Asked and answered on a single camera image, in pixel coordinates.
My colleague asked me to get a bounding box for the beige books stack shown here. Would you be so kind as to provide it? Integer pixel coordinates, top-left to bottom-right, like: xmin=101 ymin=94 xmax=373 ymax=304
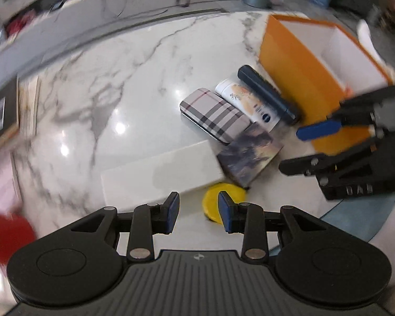
xmin=18 ymin=76 xmax=41 ymax=139

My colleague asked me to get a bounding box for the yellow tape measure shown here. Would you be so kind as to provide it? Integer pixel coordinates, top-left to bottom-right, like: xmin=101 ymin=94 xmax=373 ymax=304
xmin=202 ymin=182 xmax=248 ymax=226

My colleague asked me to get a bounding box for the dark illustrated card box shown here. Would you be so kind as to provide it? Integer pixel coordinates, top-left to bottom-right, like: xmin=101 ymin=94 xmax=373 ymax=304
xmin=217 ymin=123 xmax=283 ymax=189

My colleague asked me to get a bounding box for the white floral bottle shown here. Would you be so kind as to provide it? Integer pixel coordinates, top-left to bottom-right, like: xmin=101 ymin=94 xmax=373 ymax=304
xmin=215 ymin=78 xmax=280 ymax=132

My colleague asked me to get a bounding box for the pink flat case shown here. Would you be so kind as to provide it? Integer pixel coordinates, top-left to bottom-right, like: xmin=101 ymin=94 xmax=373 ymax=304
xmin=0 ymin=153 xmax=22 ymax=215

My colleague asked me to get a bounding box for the dark blue cylinder can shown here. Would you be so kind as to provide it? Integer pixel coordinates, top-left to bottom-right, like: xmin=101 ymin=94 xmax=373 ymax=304
xmin=238 ymin=65 xmax=302 ymax=126

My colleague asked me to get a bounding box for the white long box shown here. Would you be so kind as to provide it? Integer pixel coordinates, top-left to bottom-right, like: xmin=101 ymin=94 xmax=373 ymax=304
xmin=101 ymin=141 xmax=225 ymax=211

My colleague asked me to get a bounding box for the white sock foot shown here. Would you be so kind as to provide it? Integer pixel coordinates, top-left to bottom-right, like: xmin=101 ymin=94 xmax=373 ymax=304
xmin=357 ymin=19 xmax=395 ymax=84

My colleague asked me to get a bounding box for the orange white storage box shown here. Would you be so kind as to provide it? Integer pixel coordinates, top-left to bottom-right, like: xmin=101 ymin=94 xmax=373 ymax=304
xmin=258 ymin=13 xmax=394 ymax=156

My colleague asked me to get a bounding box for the red cup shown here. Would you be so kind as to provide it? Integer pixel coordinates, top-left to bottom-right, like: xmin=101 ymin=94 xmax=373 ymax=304
xmin=0 ymin=214 xmax=36 ymax=265

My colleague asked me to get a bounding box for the plaid glasses case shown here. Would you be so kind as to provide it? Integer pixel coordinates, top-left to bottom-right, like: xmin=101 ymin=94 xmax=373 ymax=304
xmin=180 ymin=88 xmax=251 ymax=145

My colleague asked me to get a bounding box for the marble tv console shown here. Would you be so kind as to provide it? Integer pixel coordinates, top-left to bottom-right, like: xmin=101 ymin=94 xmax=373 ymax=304
xmin=0 ymin=0 xmax=251 ymax=70

